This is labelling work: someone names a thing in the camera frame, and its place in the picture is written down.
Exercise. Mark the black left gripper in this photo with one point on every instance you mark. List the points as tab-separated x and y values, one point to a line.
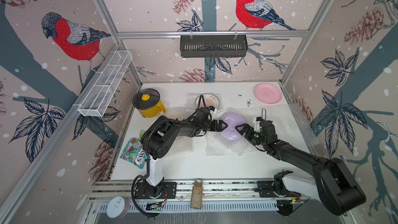
214	125

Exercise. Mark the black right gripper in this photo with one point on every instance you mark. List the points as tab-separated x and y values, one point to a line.
248	134

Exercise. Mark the purple plate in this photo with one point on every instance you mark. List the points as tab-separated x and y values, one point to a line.
232	120

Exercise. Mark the pink dinner plate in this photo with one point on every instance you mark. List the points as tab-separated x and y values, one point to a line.
267	93

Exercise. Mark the clear bubble wrap sheet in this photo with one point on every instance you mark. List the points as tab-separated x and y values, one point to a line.
229	141
290	123

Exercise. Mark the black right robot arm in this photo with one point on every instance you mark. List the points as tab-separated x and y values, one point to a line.
329	180

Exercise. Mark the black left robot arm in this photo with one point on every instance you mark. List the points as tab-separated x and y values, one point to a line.
158	140

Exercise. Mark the patterned plate in bubble wrap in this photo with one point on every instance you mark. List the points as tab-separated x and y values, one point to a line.
193	101

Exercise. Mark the cream plate in bubble wrap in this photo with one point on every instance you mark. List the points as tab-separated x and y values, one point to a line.
182	145

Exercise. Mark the spice jar with granules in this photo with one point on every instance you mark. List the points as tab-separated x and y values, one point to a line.
197	194

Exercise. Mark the yellow pot with black lid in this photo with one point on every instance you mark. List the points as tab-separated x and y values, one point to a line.
148	103

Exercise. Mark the green snack packet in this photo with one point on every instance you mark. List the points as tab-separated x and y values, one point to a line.
134	153

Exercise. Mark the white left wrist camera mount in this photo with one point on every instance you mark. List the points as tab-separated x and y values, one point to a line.
212	110

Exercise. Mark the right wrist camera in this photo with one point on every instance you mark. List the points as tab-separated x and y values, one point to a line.
257	121

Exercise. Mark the black hanging wire basket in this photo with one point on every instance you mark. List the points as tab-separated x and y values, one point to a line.
213	46

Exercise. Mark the white wire mesh shelf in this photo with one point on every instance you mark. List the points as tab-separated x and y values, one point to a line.
101	93

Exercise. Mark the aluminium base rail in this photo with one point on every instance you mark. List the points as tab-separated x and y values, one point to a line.
217	196

